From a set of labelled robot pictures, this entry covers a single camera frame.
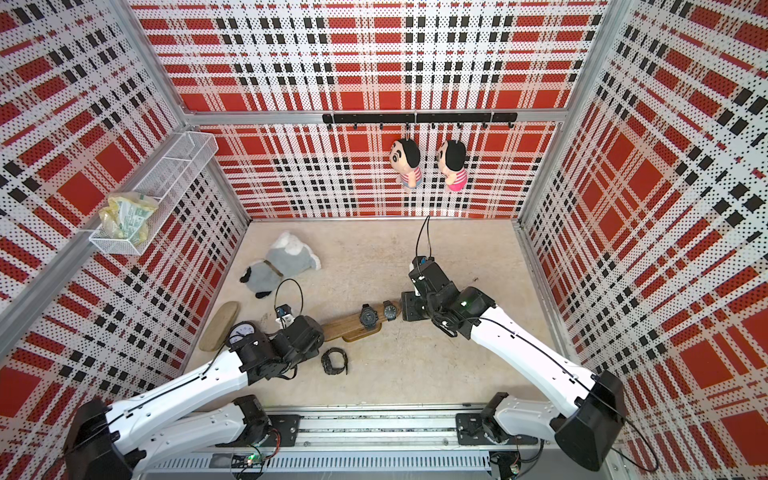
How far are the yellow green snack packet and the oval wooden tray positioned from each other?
358 mm

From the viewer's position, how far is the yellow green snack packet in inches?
24.8

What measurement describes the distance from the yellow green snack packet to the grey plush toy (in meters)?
0.34

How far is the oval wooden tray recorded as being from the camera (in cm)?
88
